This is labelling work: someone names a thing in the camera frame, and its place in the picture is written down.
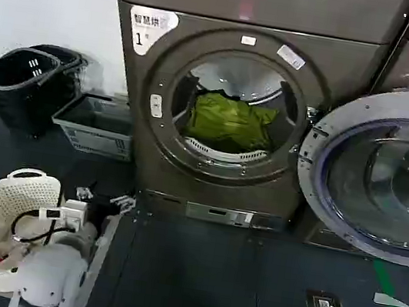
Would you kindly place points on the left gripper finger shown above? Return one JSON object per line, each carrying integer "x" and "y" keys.
{"x": 84, "y": 193}
{"x": 123, "y": 203}

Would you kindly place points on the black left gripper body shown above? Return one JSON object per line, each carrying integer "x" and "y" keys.
{"x": 102, "y": 210}

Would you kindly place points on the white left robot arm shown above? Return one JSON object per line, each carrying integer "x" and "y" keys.
{"x": 49, "y": 273}

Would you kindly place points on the grey plastic crate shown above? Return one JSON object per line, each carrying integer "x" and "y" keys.
{"x": 95, "y": 130}

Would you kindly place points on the white perforated laundry basket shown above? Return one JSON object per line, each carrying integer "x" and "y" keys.
{"x": 6, "y": 200}

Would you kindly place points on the black plastic laundry basket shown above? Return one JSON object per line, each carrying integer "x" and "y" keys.
{"x": 8, "y": 91}
{"x": 70, "y": 74}

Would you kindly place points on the dark garment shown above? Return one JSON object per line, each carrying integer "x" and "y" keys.
{"x": 190, "y": 89}

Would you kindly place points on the green garment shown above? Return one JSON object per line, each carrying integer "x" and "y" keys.
{"x": 229, "y": 122}

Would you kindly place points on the grey front-load dryer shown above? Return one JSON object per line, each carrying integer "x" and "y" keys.
{"x": 245, "y": 43}

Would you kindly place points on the round glass dryer door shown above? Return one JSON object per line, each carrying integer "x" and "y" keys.
{"x": 388, "y": 171}

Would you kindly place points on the white floor sticker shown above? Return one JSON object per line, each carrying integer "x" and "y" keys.
{"x": 391, "y": 300}

